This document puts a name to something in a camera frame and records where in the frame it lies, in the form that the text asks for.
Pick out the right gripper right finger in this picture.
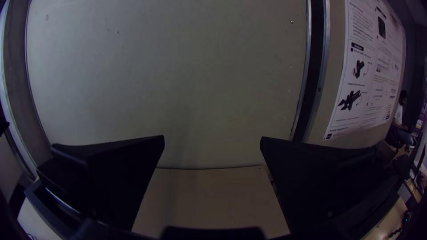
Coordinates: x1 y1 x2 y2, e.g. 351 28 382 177
260 136 401 234

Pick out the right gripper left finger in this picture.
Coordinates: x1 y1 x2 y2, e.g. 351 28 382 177
36 135 165 231

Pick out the person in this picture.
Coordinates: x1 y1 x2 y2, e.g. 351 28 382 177
388 89 416 150

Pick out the white printed wall poster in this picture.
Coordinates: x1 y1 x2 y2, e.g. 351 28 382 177
322 0 406 141

